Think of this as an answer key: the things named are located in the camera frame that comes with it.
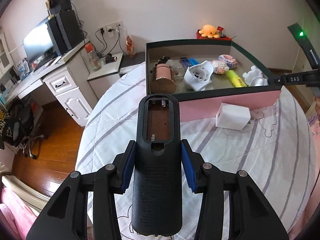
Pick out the white astronaut figure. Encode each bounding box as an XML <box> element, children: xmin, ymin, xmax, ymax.
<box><xmin>242</xmin><ymin>66</ymin><xmax>268</xmax><ymax>87</ymax></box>

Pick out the yellow highlighter marker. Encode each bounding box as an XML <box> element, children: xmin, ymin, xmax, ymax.
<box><xmin>226</xmin><ymin>70</ymin><xmax>247</xmax><ymax>88</ymax></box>

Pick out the pink purple brick figure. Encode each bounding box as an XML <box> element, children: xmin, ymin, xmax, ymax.
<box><xmin>218</xmin><ymin>54</ymin><xmax>238</xmax><ymax>69</ymax></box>

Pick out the white charger cube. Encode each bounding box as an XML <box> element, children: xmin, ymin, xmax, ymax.
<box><xmin>215</xmin><ymin>103</ymin><xmax>251</xmax><ymax>131</ymax></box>

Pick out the black remote control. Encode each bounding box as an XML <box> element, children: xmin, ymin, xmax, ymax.
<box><xmin>131</xmin><ymin>94</ymin><xmax>182</xmax><ymax>237</ymax></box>

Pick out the white brick figure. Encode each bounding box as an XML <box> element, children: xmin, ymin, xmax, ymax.
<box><xmin>211</xmin><ymin>60</ymin><xmax>229</xmax><ymax>75</ymax></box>

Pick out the white plug adapter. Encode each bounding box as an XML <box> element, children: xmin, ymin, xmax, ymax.
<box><xmin>183</xmin><ymin>61</ymin><xmax>213</xmax><ymax>92</ymax></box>

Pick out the blue lighter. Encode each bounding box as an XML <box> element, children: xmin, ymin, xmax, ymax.
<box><xmin>180</xmin><ymin>57</ymin><xmax>192</xmax><ymax>69</ymax></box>

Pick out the pink cup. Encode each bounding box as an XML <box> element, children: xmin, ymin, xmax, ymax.
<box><xmin>150</xmin><ymin>63</ymin><xmax>176</xmax><ymax>94</ymax></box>

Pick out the black hair clip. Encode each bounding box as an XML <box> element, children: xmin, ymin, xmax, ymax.
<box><xmin>157</xmin><ymin>56</ymin><xmax>170</xmax><ymax>64</ymax></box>

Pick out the pink pillow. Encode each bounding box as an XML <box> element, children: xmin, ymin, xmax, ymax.
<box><xmin>1</xmin><ymin>187</ymin><xmax>37</xmax><ymax>239</ymax></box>

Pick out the pink storage box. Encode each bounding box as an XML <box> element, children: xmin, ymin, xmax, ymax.
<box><xmin>145</xmin><ymin>39</ymin><xmax>281</xmax><ymax>121</ymax></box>

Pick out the orange octopus plush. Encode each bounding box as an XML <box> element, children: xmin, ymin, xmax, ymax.
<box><xmin>198</xmin><ymin>24</ymin><xmax>220</xmax><ymax>38</ymax></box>

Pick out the red storage crate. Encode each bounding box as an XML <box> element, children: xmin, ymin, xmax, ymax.
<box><xmin>196</xmin><ymin>31</ymin><xmax>233</xmax><ymax>41</ymax></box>

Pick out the white desk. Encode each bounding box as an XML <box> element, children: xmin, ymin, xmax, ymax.
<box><xmin>1</xmin><ymin>39</ymin><xmax>98</xmax><ymax>127</ymax></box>

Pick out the small white side cabinet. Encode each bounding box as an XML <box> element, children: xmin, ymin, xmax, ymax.
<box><xmin>87</xmin><ymin>53</ymin><xmax>123</xmax><ymax>99</ymax></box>

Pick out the orange lid water bottle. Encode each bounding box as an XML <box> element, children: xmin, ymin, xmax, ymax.
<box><xmin>85</xmin><ymin>42</ymin><xmax>101</xmax><ymax>71</ymax></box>

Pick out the white glass cabinet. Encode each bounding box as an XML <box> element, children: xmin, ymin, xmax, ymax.
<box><xmin>0</xmin><ymin>33</ymin><xmax>14</xmax><ymax>77</ymax></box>

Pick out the black white nightstand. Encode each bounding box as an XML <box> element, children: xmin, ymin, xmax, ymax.
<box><xmin>118</xmin><ymin>52</ymin><xmax>145</xmax><ymax>76</ymax></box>

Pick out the computer monitor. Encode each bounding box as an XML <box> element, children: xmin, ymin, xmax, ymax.
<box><xmin>23</xmin><ymin>18</ymin><xmax>57</xmax><ymax>71</ymax></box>

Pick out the orange snack bag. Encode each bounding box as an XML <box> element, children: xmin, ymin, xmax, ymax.
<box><xmin>125</xmin><ymin>35</ymin><xmax>136</xmax><ymax>57</ymax></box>

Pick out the black speaker tower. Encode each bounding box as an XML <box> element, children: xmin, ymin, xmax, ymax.
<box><xmin>46</xmin><ymin>0</ymin><xmax>84</xmax><ymax>55</ymax></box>

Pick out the wall power outlet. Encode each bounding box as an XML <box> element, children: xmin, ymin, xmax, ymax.
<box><xmin>97</xmin><ymin>21</ymin><xmax>123</xmax><ymax>31</ymax></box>

